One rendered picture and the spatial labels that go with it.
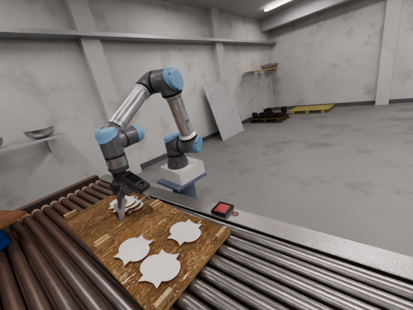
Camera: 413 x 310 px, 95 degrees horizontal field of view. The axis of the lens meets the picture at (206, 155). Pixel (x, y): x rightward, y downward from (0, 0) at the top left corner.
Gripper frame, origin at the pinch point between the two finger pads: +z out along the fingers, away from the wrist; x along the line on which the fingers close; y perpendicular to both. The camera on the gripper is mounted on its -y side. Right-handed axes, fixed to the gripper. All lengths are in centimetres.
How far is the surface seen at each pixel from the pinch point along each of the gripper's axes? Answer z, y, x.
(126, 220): 8.6, 11.8, -0.3
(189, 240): 7.6, -25.5, 0.5
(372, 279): 11, -78, -7
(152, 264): 7.6, -19.5, 13.6
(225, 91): -21, 181, -502
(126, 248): 7.6, -4.5, 12.0
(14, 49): -141, 313, -96
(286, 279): 11, -58, 1
